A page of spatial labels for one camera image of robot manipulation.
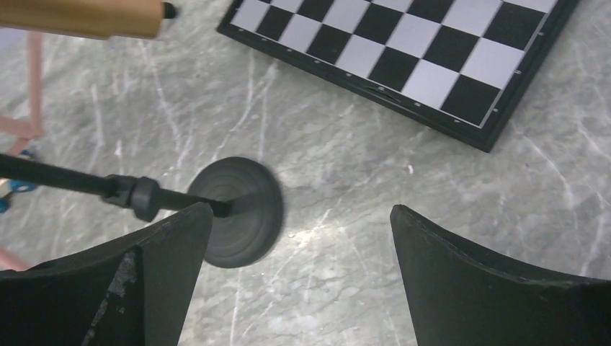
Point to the black microphone stand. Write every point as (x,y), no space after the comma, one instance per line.
(244,195)

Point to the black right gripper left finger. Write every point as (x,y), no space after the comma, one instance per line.
(133,290)

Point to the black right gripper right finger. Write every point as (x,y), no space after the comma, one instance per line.
(462,293)

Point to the pink music stand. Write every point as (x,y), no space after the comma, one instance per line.
(26,130)

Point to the black white chessboard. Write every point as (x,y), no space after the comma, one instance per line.
(458,66)

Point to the gold microphone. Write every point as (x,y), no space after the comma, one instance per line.
(96,19)

